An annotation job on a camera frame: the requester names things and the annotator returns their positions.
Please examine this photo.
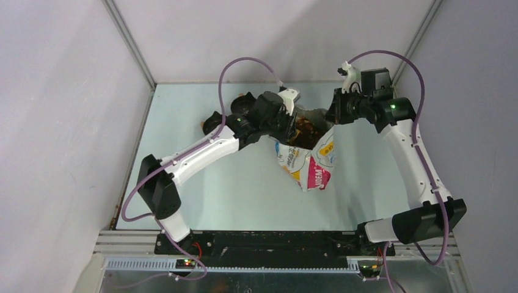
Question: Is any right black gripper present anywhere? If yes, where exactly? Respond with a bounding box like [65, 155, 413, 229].
[323, 87, 372, 125]

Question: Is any pet food bag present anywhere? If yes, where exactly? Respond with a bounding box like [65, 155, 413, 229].
[275, 106, 335, 192]

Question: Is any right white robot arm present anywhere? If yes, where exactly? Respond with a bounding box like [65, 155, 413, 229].
[326, 62, 467, 255]

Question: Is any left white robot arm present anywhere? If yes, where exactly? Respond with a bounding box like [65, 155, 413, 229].
[136, 88, 300, 254]

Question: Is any pet food kibble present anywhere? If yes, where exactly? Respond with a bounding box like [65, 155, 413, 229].
[290, 117, 325, 150]

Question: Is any black cat bowl paw print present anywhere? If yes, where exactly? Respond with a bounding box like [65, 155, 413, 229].
[230, 92, 257, 115]

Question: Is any black cat bowl fish print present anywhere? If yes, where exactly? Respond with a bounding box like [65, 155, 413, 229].
[202, 111, 226, 137]

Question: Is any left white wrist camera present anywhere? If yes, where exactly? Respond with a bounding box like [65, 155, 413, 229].
[278, 87, 301, 115]

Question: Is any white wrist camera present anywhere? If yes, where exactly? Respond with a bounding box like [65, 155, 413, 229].
[337, 61, 361, 94]
[278, 87, 301, 115]

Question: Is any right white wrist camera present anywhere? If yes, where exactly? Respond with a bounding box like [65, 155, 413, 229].
[337, 61, 361, 94]

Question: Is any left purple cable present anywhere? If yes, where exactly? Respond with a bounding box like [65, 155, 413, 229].
[121, 57, 289, 223]

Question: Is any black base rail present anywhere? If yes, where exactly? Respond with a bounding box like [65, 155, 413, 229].
[179, 231, 384, 269]

